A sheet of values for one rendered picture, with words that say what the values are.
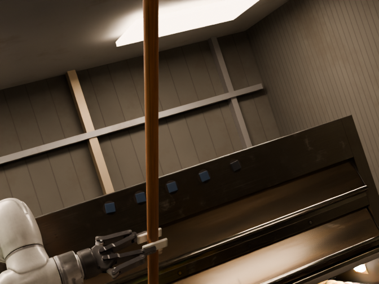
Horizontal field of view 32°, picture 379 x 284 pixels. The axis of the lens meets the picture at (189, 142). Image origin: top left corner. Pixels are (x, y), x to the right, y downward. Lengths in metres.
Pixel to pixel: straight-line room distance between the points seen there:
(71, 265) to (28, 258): 0.11
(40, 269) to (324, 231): 2.00
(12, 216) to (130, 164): 5.08
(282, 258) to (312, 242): 0.19
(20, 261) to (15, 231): 0.08
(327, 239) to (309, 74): 3.58
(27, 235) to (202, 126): 5.51
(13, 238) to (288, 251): 1.86
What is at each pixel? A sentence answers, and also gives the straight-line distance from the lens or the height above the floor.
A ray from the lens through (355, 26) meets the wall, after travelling 6.10.
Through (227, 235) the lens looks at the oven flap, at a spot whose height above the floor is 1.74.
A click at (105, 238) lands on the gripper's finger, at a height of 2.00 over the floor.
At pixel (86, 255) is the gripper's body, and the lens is 1.69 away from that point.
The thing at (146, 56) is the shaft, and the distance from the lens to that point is 1.32.
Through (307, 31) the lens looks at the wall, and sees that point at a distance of 6.65.
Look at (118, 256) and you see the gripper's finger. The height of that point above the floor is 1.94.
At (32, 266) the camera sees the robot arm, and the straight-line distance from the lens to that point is 1.67.
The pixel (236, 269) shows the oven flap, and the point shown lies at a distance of 3.18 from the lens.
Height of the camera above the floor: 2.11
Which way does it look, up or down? 2 degrees up
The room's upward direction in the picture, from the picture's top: 18 degrees counter-clockwise
